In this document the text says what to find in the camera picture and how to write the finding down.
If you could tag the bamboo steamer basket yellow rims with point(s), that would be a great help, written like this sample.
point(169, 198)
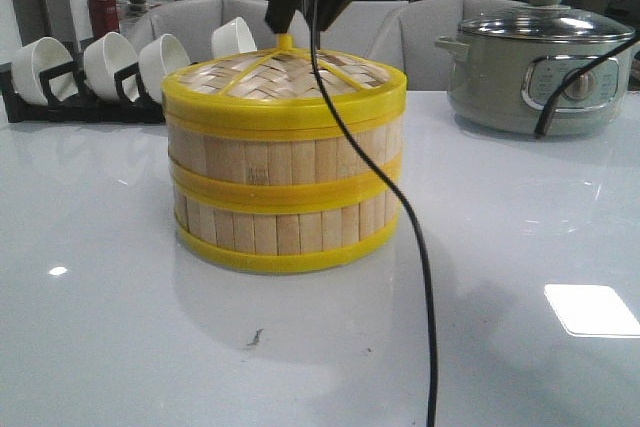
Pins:
point(283, 243)
point(269, 173)

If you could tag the green electric cooking pot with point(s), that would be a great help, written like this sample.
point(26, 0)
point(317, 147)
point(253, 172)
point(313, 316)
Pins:
point(504, 84)

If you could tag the grey chair right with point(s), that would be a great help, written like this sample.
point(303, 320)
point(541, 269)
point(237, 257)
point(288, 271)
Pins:
point(406, 38)

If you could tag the red fire extinguisher box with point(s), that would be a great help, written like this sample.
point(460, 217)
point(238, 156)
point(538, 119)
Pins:
point(103, 17)

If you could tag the woven bamboo steamer lid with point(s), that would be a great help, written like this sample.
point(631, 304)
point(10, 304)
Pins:
point(281, 93)

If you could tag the grey chair left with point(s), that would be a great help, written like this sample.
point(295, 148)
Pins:
point(193, 22)

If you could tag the glass pot lid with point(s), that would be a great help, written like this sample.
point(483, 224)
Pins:
point(547, 21)

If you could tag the white ceramic bowl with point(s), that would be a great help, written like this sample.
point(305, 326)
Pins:
point(32, 59)
point(232, 38)
point(102, 59)
point(160, 58)

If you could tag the grey chair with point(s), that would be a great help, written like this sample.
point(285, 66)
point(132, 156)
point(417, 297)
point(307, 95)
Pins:
point(193, 22)
point(406, 38)

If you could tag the black dish rack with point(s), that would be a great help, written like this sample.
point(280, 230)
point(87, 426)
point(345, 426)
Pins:
point(70, 99)

